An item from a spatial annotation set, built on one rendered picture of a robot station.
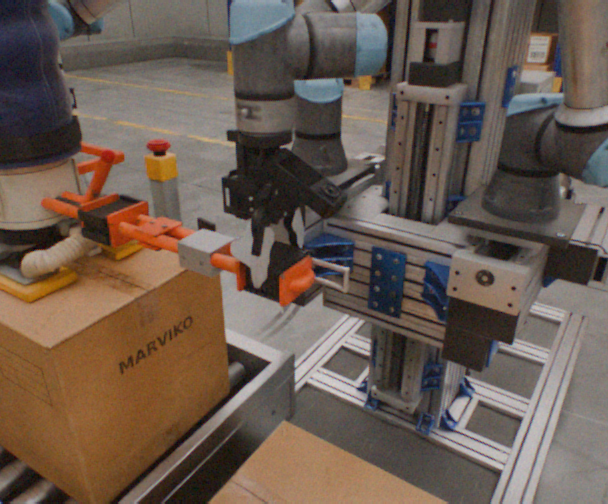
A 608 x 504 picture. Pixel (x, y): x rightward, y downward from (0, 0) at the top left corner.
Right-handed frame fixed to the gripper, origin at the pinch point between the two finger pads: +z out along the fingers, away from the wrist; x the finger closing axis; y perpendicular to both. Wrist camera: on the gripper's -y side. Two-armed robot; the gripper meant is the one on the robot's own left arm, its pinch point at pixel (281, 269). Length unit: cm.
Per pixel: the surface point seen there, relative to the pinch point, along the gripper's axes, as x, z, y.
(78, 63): -601, 92, 883
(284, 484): -5, 54, 4
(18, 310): 16.6, 13.4, 44.0
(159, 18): -828, 23, 893
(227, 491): 2, 54, 13
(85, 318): 12.0, 13.3, 32.2
